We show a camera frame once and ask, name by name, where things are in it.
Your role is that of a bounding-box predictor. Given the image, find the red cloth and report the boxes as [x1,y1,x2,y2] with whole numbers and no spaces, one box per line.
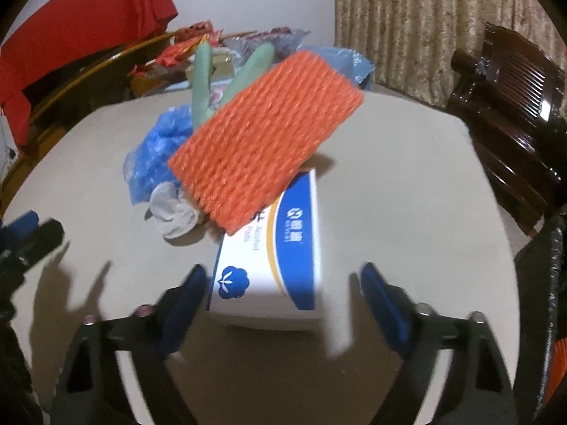
[0,0,178,147]

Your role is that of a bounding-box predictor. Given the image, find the dark wooden armchair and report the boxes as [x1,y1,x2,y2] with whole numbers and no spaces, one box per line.
[445,22,567,235]

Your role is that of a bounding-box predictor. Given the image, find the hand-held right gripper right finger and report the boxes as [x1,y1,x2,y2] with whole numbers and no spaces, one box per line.
[359,262,519,425]

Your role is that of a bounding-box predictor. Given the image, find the glass fruit bowl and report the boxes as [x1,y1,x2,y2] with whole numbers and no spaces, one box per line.
[221,27,311,63]

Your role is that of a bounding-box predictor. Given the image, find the beige patterned curtain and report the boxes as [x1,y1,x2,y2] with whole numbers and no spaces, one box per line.
[334,0,554,107]

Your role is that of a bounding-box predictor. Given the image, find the black bin liner bag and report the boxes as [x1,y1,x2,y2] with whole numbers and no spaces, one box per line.
[514,212,567,408]

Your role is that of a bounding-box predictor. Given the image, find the wooden cabinet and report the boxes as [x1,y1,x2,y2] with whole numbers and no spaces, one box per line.
[0,31,258,213]

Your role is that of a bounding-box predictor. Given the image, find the small orange foam net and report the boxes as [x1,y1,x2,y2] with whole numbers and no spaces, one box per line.
[545,339,567,408]

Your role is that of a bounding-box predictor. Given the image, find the large orange foam net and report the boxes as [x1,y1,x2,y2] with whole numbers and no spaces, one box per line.
[167,50,365,234]

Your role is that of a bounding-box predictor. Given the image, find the red snack packets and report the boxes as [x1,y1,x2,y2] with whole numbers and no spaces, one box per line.
[133,31,209,78]

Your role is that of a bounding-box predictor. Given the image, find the grey tablecloth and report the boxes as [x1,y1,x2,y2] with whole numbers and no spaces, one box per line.
[0,89,521,425]

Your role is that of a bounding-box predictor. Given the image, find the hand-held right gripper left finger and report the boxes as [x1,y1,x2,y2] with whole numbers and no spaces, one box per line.
[55,263,209,425]

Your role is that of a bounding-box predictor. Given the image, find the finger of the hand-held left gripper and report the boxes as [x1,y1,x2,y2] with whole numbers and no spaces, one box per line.
[0,212,65,272]

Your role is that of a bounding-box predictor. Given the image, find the white tissue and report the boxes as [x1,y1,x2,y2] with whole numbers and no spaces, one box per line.
[148,181,202,240]

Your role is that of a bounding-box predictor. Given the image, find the white and blue box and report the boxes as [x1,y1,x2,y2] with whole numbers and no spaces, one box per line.
[204,168,324,332]

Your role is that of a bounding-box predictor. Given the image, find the blue table cover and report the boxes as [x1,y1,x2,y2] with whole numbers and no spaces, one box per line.
[305,45,377,91]

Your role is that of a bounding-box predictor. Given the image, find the black trash bin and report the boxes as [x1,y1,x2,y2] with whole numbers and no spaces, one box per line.
[514,212,567,425]

